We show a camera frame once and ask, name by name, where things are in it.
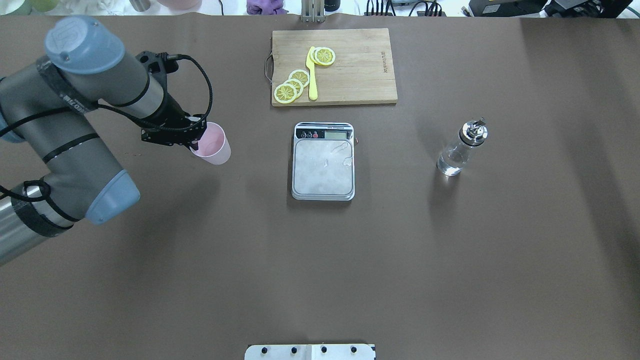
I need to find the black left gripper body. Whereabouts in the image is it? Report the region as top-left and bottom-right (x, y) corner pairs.
(141, 102), (207, 148)

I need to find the pink plastic cup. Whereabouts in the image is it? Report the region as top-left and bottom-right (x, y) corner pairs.
(190, 121), (231, 166)

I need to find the glass sauce bottle metal spout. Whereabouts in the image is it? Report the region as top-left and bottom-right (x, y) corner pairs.
(437, 117), (489, 177)

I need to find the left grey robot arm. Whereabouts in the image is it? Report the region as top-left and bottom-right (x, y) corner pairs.
(1, 14), (213, 265)

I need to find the digital kitchen scale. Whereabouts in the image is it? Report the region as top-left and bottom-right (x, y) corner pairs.
(291, 121), (355, 202)

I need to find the lemon slice lowest of three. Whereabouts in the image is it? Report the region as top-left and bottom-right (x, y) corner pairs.
(273, 83), (298, 105)

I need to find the pink bowl with ice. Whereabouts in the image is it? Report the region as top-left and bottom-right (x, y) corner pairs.
(157, 0), (202, 10)

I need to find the lemon slice middle of three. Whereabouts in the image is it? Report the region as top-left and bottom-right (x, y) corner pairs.
(283, 79), (305, 99)

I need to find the yellow plastic knife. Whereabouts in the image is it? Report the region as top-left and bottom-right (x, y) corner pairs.
(305, 47), (318, 101)

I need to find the purple cloth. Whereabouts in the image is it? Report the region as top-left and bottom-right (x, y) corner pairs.
(246, 0), (288, 16)

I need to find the lemon slice near knife tip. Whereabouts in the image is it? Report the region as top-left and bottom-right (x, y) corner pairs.
(311, 47), (336, 67)

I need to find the wooden cutting board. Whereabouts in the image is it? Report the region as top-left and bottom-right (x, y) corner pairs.
(270, 28), (398, 107)

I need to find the aluminium frame post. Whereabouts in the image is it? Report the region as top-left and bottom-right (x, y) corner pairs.
(301, 0), (326, 24)

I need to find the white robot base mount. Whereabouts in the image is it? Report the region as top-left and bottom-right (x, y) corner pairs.
(244, 343), (377, 360)

